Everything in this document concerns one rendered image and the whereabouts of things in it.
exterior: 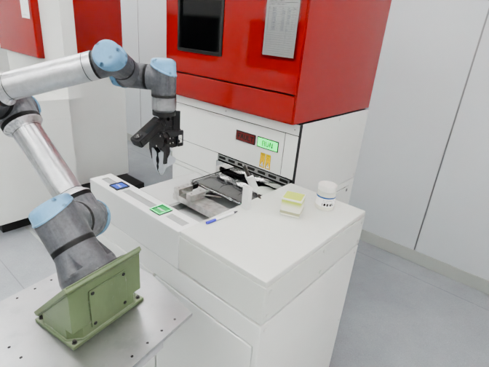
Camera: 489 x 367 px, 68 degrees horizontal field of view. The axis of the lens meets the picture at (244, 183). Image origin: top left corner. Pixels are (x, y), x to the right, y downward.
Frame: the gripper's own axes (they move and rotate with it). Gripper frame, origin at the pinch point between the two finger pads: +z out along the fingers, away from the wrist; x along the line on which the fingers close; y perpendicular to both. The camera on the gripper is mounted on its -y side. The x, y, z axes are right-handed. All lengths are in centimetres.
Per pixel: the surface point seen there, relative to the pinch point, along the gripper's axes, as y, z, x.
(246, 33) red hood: 54, -44, 13
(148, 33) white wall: 207, -32, 297
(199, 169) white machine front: 59, 26, 43
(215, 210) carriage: 26.3, 22.6, -1.7
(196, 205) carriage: 23.9, 23.0, 6.9
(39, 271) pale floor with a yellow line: 0, 111, 128
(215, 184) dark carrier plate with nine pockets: 41.8, 20.8, 14.1
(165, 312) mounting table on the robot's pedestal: -18.9, 28.6, -27.8
